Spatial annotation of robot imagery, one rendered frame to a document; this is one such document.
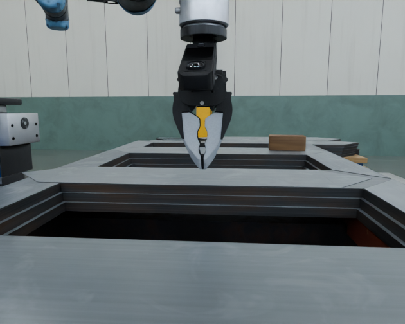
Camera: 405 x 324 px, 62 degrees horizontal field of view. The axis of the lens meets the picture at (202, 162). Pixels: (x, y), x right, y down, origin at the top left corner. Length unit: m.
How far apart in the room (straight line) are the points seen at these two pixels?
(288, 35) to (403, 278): 7.63
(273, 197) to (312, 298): 0.36
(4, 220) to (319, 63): 7.57
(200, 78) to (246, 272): 0.24
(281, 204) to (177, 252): 0.32
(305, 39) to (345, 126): 2.06
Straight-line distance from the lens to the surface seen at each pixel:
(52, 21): 1.32
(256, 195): 0.62
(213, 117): 0.51
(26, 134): 1.12
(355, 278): 0.32
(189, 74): 0.43
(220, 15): 0.52
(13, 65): 9.75
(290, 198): 0.63
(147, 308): 0.26
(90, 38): 8.76
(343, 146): 1.60
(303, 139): 1.16
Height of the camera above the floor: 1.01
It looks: 9 degrees down
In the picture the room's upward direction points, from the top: straight up
